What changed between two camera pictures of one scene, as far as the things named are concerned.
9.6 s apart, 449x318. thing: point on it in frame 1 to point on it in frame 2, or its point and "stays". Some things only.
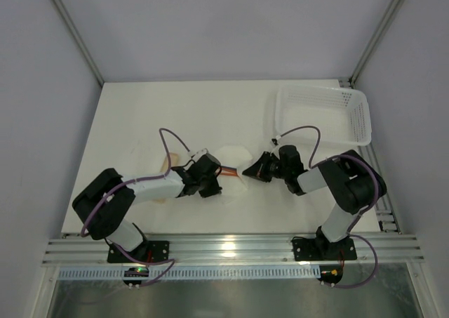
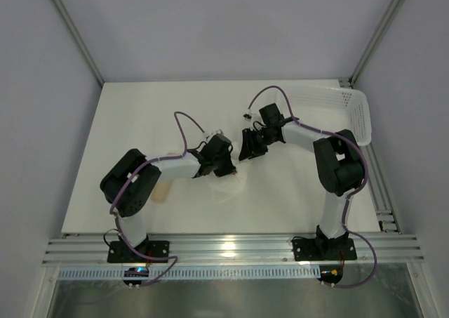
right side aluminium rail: x=385 y=208 stays
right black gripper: x=268 y=168 to x=250 y=144
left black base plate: x=148 y=252 stays
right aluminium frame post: x=381 y=33 stays
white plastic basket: x=342 y=115 stays
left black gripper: x=213 y=175 to x=224 y=162
